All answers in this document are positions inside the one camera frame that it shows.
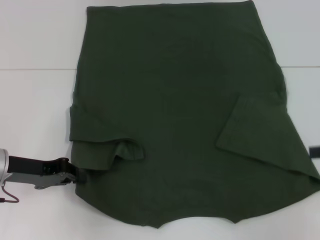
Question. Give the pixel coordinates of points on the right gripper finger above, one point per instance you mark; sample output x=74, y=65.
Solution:
x=315, y=151

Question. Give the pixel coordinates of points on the dark green t-shirt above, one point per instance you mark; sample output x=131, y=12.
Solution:
x=162, y=100

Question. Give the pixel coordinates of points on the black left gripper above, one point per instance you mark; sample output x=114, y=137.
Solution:
x=37, y=166

